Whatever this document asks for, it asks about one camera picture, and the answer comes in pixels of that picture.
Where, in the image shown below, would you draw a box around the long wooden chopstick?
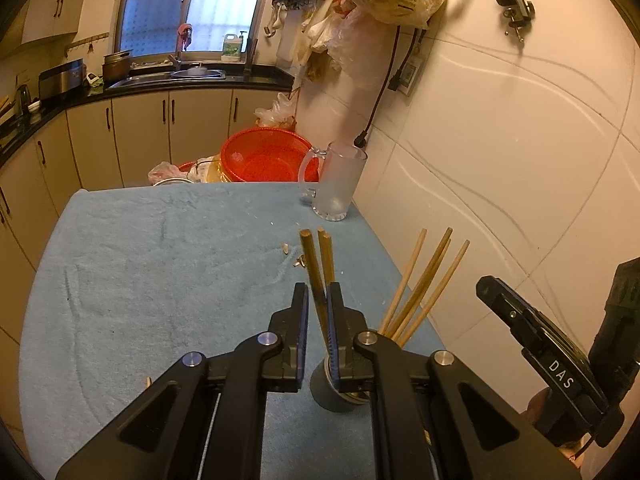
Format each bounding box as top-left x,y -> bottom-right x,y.
299,229 -> 332,352
317,228 -> 336,287

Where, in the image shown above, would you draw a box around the silver countertop appliance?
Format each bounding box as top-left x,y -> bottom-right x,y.
38,58 -> 85,99

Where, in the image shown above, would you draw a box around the brown pot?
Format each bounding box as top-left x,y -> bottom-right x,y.
102,49 -> 134,81

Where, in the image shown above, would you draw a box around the hanging clear plastic bags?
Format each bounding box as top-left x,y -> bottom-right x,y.
299,0 -> 382,84

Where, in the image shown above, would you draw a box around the blue terry towel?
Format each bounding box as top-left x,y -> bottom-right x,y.
19,182 -> 449,480

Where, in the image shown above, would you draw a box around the frosted glass mug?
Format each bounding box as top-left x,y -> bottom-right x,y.
298,141 -> 369,222

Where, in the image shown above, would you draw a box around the pink and white plastic bags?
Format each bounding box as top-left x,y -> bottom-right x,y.
147,157 -> 222,187

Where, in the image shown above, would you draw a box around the bundle of wooden chopsticks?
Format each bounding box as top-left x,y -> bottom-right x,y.
377,228 -> 471,349

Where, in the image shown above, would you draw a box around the cream kitchen cabinets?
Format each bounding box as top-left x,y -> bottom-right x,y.
0,88 -> 294,281

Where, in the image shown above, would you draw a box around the kitchen window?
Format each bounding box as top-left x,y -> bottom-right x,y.
115,0 -> 271,54

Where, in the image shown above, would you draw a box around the steel kitchen sink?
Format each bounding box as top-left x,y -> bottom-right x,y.
107,66 -> 227,89

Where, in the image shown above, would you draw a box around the red plastic colander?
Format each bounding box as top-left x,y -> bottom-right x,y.
220,128 -> 321,184

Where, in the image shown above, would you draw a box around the dark cylindrical chopstick holder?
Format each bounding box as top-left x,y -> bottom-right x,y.
309,354 -> 374,414

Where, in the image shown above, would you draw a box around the black power cable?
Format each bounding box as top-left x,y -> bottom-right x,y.
353,25 -> 402,149

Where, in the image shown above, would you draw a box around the green detergent bottle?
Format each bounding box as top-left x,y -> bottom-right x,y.
221,31 -> 249,64

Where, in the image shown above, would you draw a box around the person's right hand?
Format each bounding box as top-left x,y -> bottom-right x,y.
520,389 -> 592,462

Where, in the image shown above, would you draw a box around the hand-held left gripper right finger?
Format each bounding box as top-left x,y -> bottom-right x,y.
326,282 -> 582,480

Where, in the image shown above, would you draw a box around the wall power socket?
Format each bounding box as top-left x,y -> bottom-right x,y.
387,57 -> 424,97

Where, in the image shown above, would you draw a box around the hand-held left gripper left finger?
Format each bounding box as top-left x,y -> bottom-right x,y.
55,282 -> 310,480

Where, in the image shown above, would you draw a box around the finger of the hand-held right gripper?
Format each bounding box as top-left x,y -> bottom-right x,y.
476,276 -> 624,447

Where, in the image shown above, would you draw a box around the cream upper cabinet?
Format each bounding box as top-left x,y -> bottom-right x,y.
22,0 -> 84,46

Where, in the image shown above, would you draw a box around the crumpled plastic bag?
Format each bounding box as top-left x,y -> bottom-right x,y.
254,92 -> 299,131

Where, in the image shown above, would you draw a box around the black kitchen countertop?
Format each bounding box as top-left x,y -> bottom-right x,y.
0,67 -> 296,167

